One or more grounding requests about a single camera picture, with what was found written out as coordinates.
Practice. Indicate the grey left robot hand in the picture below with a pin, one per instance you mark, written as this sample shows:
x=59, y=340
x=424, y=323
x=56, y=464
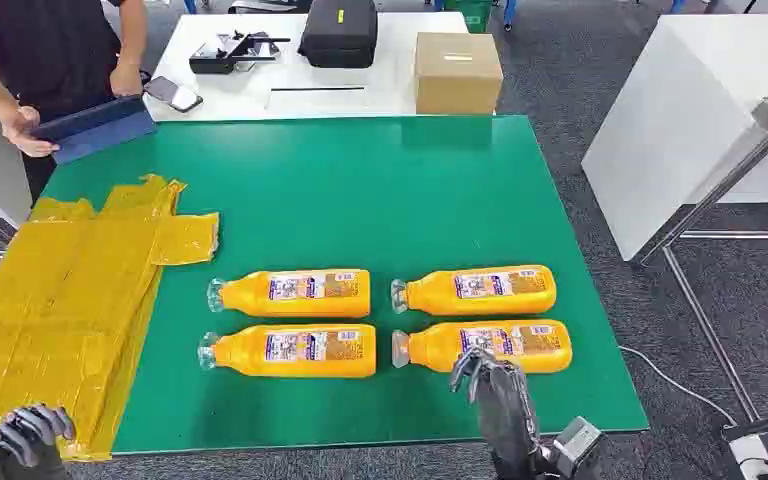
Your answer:
x=26, y=434

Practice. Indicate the person's right hand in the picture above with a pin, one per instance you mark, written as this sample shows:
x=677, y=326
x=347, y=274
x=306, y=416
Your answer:
x=20, y=129

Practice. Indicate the person's left hand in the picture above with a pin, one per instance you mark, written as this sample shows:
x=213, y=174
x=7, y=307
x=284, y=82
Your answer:
x=126, y=79

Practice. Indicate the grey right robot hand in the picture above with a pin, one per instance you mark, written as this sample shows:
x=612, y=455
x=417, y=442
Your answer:
x=506, y=411

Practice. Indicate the smartphone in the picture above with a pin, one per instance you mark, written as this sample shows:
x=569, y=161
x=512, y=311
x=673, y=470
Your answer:
x=172, y=93

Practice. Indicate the blue tablet case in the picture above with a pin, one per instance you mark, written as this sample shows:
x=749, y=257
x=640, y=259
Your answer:
x=99, y=129

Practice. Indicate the orange drink bottle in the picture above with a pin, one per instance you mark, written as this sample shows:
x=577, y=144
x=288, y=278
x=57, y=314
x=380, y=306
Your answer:
x=530, y=344
x=490, y=291
x=304, y=351
x=304, y=295

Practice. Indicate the person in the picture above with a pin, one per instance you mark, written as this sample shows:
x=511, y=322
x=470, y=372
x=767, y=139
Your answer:
x=46, y=53

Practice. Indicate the yellow plastic sheet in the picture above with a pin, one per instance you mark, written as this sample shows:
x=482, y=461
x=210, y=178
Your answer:
x=59, y=298

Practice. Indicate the thin black strip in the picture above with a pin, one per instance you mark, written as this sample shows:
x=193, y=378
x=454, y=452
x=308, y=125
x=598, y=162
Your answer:
x=318, y=88

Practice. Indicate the black carrying case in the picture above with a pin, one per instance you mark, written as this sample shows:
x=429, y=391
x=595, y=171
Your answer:
x=338, y=33

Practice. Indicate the white power strip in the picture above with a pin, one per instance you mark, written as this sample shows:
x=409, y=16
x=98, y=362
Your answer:
x=752, y=457

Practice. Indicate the green table mat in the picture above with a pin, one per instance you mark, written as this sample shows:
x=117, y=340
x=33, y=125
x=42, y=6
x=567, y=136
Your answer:
x=357, y=199

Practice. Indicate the brown cardboard box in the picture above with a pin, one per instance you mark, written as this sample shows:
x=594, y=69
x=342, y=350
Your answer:
x=457, y=76

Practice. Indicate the green crate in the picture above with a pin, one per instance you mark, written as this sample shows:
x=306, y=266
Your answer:
x=470, y=13

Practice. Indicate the blue metal leg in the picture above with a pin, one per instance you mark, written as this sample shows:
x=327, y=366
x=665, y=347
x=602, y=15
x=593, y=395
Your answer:
x=509, y=13

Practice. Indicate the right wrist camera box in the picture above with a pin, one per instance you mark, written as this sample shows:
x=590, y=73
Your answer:
x=576, y=444

